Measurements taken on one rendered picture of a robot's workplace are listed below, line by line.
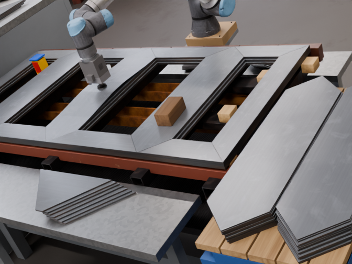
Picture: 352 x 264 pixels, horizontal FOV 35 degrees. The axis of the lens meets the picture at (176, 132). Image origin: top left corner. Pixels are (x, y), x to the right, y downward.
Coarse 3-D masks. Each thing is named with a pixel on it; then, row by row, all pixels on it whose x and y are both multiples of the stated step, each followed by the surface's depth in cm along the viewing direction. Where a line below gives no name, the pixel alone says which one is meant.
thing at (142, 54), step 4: (140, 52) 261; (144, 52) 260; (148, 52) 258; (152, 52) 257; (128, 56) 262; (132, 56) 261; (136, 56) 259; (140, 56) 258; (144, 56) 256; (148, 56) 255; (152, 56) 253
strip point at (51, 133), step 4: (48, 128) 224; (52, 128) 223; (56, 128) 222; (60, 128) 221; (48, 132) 221; (52, 132) 220; (56, 132) 219; (60, 132) 218; (64, 132) 217; (68, 132) 216; (48, 136) 218; (52, 136) 217; (56, 136) 216; (60, 136) 215; (48, 140) 215
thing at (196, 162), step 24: (24, 72) 289; (72, 72) 271; (144, 72) 245; (120, 96) 233; (216, 96) 209; (96, 120) 221; (192, 120) 198; (24, 144) 225; (48, 144) 215; (240, 144) 178; (216, 168) 173
